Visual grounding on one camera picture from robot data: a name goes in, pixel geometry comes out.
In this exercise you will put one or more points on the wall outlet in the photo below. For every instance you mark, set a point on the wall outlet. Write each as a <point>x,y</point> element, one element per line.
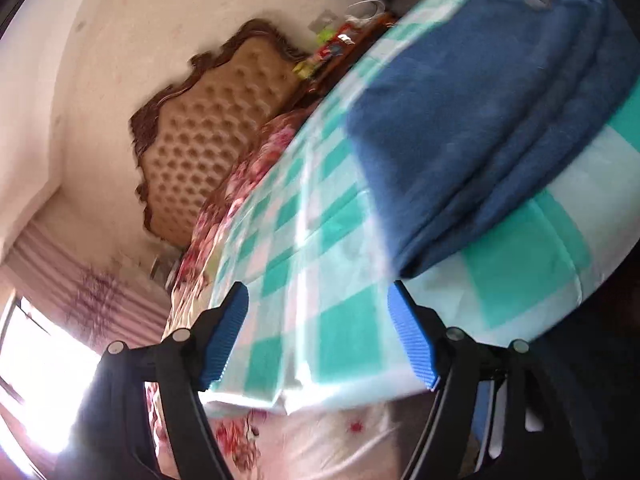
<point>326,19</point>

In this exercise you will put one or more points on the blue denim pants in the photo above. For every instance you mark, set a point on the blue denim pants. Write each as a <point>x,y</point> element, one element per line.
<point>475,110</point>

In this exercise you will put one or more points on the pink patterned curtain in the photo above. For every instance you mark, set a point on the pink patterned curtain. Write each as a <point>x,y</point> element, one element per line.
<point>100,290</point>

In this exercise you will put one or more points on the dark wooden nightstand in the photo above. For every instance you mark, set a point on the dark wooden nightstand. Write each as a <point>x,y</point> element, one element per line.
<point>340,67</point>

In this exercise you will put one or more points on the green checkered tablecloth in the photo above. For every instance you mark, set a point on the green checkered tablecloth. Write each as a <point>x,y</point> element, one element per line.
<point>325,310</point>

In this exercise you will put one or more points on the floral quilt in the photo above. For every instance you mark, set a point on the floral quilt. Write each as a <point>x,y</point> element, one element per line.
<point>240,185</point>

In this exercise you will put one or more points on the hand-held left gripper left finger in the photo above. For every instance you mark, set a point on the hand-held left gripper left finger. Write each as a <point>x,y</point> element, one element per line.
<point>225,335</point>

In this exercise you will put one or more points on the yellow jar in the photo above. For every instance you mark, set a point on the yellow jar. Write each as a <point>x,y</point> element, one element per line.
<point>306,67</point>

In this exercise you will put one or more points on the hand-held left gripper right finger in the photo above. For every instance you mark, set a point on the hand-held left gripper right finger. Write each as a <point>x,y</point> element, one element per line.
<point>415,340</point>

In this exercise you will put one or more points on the tufted carved wooden headboard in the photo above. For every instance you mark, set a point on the tufted carved wooden headboard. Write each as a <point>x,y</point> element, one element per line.
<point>210,150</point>

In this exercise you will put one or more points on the green plastic bag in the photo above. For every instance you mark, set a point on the green plastic bag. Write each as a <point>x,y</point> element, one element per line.
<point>325,35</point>

